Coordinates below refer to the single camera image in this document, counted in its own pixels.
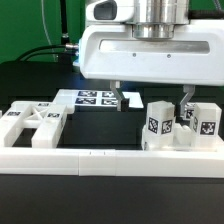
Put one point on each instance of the white chair back frame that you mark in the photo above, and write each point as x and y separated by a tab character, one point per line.
48	120

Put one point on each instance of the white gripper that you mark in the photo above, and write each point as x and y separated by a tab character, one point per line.
156	41

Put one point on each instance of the white tagged nut cube right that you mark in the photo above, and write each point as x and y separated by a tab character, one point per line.
188	111

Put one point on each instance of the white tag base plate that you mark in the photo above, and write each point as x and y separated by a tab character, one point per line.
92	98

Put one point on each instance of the white chair seat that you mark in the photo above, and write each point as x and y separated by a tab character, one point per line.
181	139

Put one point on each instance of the white U-shaped fence frame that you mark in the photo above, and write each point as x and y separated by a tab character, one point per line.
22	158

